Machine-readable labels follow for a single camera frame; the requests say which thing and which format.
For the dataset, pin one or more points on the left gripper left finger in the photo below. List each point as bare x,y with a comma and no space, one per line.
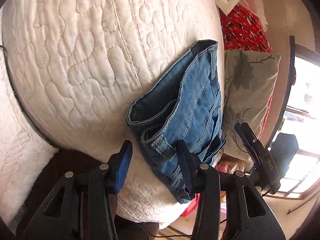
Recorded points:
118,168

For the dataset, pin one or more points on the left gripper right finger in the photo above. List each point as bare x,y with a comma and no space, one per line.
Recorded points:
189,164

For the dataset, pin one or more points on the blue denim jeans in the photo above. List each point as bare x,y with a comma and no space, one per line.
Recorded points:
185,103

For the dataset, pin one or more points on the grey floral pillow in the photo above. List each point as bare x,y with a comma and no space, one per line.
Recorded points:
250,78

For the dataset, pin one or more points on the white quilted mattress cover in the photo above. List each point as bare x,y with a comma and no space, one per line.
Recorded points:
71,68

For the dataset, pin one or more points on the red patterned blanket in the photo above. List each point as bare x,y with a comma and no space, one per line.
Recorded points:
242,29

